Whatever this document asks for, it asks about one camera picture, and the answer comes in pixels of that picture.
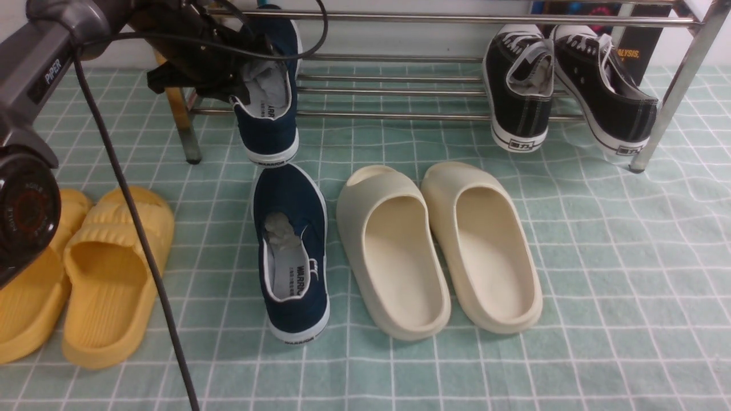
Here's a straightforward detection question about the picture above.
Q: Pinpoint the left yellow slipper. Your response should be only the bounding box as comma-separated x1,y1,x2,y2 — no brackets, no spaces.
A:
1,189,93,364

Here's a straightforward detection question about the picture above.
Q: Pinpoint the green checkered floor cloth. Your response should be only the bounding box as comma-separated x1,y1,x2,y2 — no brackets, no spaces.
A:
0,64,731,411

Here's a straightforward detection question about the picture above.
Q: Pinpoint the right yellow slipper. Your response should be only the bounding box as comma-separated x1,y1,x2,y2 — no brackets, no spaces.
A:
62,189,158,369

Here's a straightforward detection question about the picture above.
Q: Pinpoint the black box behind rack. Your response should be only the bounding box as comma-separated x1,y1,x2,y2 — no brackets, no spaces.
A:
530,2,672,86

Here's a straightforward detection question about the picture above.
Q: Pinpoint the left cream slipper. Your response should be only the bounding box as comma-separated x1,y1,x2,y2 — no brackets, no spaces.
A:
336,166,451,341

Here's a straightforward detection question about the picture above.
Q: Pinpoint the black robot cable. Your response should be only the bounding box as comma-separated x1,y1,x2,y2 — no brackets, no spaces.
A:
71,0,330,411

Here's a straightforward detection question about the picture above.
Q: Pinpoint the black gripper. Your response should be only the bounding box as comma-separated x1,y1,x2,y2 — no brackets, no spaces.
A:
128,1,272,102

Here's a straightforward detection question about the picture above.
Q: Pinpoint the left black canvas sneaker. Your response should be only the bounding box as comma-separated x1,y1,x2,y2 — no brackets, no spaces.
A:
481,25,556,153

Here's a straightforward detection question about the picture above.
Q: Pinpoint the cream slipper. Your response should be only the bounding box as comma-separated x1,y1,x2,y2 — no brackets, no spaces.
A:
336,166,451,341
420,162,543,334

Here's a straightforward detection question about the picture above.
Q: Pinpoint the right cream slipper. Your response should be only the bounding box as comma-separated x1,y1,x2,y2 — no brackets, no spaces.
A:
420,162,543,334

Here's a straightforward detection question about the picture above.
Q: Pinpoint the yellow slipper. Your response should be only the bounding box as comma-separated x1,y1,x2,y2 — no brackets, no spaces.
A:
62,189,158,369
1,189,93,364

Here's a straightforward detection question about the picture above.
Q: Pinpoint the navy canvas shoe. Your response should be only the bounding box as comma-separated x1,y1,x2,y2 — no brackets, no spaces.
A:
252,164,331,344
229,17,303,167

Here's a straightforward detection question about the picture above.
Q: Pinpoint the black canvas sneaker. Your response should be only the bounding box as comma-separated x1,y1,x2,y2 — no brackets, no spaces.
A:
481,25,556,153
550,25,658,156

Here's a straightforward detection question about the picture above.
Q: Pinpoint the right black canvas sneaker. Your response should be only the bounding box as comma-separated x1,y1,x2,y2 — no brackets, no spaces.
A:
550,25,658,156

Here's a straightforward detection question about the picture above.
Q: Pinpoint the metal shoe rack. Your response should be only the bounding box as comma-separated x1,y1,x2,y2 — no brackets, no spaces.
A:
159,1,729,174

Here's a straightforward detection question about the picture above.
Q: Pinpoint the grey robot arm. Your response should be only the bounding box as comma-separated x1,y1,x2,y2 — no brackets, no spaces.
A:
1,1,268,285

